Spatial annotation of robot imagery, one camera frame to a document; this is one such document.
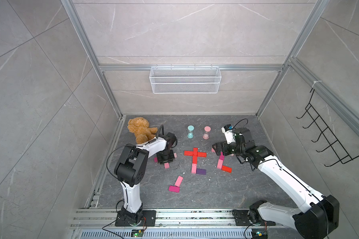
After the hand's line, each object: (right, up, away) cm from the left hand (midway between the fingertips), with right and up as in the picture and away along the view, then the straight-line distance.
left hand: (170, 160), depth 94 cm
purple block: (+19, -6, -4) cm, 21 cm away
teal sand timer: (+13, +21, +6) cm, 26 cm away
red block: (+12, +4, +4) cm, 13 cm away
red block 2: (+21, +3, +2) cm, 21 cm away
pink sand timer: (+24, +20, +5) cm, 32 cm away
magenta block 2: (+3, -14, -11) cm, 18 cm away
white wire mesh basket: (+10, +54, +7) cm, 56 cm away
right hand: (+29, +12, -14) cm, 35 cm away
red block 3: (+16, 0, +1) cm, 16 cm away
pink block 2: (+5, -10, -9) cm, 14 cm away
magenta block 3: (+34, +2, +1) cm, 34 cm away
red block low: (+16, +5, +4) cm, 18 cm away
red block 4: (+35, -5, -3) cm, 36 cm away
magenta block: (-8, +2, -9) cm, 12 cm away
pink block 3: (+15, -4, -4) cm, 16 cm away
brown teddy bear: (-22, +22, +7) cm, 32 cm away
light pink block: (+3, +3, +1) cm, 4 cm away
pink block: (-2, -2, -4) cm, 5 cm away
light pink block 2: (+31, -2, -2) cm, 32 cm away
